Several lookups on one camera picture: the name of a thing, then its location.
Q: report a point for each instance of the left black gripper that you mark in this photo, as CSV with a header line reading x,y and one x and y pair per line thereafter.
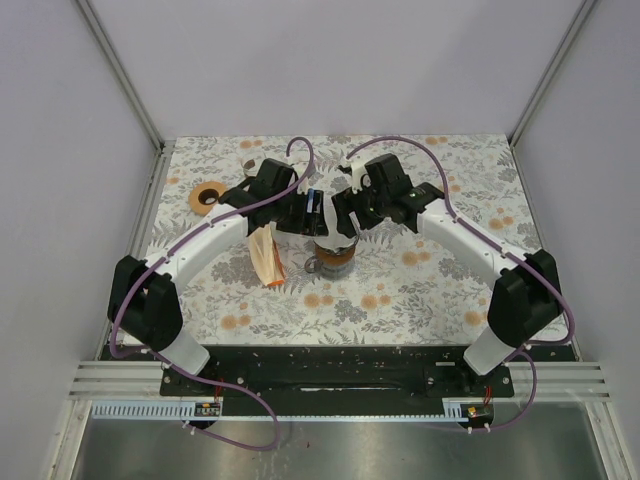
x,y
315,221

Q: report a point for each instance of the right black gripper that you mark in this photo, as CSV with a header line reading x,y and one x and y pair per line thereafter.
x,y
347,203

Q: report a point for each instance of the white paper coffee filter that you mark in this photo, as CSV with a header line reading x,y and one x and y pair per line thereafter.
x,y
334,241

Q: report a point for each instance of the coffee filter paper pack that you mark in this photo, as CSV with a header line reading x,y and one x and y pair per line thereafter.
x,y
265,257

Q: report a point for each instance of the small glass with coffee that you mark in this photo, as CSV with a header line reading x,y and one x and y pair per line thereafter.
x,y
249,168

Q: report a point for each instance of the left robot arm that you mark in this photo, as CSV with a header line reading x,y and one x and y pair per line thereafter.
x,y
144,297

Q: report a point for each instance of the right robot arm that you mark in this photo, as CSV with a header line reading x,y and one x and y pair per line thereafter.
x,y
524,285

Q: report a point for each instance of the floral table mat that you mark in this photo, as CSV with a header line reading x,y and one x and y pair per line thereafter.
x,y
404,289

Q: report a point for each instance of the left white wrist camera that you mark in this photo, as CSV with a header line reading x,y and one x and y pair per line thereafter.
x,y
301,176

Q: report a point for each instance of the left aluminium frame post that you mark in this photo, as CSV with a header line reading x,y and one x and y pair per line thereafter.
x,y
91,18

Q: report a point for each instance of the aluminium frame post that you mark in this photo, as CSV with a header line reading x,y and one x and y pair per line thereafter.
x,y
553,68
91,18

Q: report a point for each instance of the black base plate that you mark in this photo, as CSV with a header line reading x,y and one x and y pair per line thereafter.
x,y
430,384

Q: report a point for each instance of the aluminium front rail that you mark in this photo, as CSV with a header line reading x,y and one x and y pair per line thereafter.
x,y
556,381

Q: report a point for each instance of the white slotted cable duct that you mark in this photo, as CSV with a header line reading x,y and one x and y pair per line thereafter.
x,y
156,410

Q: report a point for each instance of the right aluminium frame post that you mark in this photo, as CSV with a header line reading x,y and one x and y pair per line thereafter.
x,y
553,68

